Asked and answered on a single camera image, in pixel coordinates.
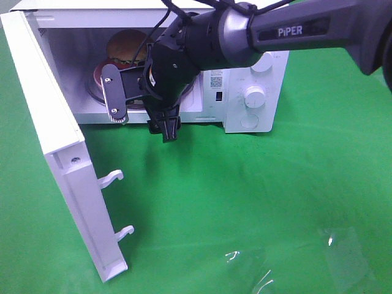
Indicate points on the burger with lettuce and tomato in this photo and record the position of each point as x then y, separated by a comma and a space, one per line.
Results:
122, 47

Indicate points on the pink speckled plate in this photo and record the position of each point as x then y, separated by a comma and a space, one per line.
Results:
98, 73

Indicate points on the green table cloth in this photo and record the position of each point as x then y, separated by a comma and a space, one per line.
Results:
305, 208

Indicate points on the glass microwave turntable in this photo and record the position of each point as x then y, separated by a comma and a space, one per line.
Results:
95, 91

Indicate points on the white microwave door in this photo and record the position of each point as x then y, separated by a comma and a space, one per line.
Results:
63, 144

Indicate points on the round white door button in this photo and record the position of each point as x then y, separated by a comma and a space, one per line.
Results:
249, 121

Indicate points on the white round knob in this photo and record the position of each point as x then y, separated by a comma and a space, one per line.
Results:
264, 63
254, 97

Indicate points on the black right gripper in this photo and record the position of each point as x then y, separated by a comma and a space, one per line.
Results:
162, 103

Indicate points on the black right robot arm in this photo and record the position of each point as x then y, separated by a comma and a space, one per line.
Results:
235, 35

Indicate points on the white microwave oven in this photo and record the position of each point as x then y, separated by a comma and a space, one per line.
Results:
78, 33

